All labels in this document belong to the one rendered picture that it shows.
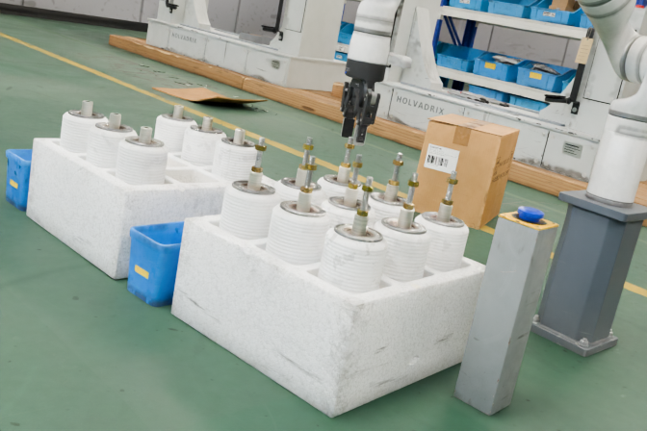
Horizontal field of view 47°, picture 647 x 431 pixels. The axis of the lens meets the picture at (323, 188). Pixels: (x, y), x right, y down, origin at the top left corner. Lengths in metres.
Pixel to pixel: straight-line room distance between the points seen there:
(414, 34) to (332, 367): 3.05
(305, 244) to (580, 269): 0.63
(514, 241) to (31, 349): 0.74
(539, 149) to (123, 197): 2.26
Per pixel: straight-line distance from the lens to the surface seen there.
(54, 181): 1.67
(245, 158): 1.61
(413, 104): 3.76
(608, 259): 1.58
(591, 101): 3.33
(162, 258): 1.35
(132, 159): 1.47
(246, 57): 4.74
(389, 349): 1.18
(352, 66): 1.39
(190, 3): 5.59
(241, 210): 1.25
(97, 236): 1.52
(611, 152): 1.57
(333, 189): 1.42
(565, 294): 1.61
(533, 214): 1.18
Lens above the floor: 0.57
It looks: 13 degrees down
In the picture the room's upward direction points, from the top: 11 degrees clockwise
